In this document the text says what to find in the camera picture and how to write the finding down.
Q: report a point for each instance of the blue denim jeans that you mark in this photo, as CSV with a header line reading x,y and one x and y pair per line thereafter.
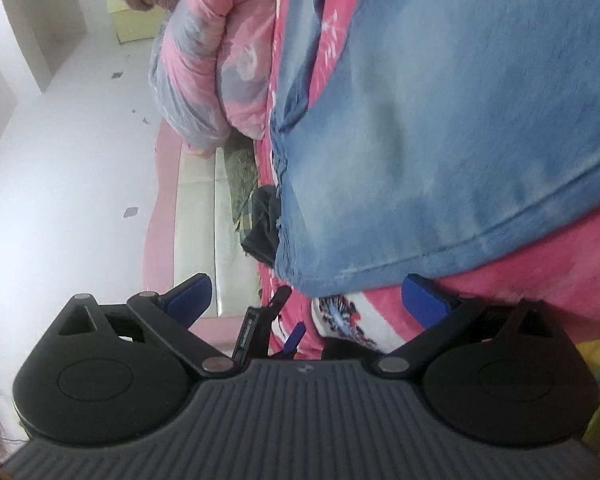
x,y
450,133

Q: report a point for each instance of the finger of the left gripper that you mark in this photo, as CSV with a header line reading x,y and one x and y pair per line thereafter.
x,y
254,335
291,344

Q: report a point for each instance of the white pink headboard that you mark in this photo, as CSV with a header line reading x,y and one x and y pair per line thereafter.
x,y
190,231

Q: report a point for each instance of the black crumpled garment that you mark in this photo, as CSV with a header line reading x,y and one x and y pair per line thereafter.
x,y
262,241

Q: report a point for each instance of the pale yellow wardrobe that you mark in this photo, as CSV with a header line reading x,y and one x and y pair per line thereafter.
x,y
131,25

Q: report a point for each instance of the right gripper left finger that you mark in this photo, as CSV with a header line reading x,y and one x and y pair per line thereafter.
x,y
169,317

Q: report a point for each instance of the green floral pillow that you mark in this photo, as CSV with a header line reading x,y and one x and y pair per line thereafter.
x,y
241,171

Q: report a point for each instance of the pink grey folded duvet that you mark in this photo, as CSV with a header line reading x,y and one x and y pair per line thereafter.
x,y
210,69

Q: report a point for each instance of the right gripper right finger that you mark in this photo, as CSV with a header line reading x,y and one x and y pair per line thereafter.
x,y
443,317

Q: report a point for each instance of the plaid pillow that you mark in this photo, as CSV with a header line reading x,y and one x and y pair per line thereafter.
x,y
244,223

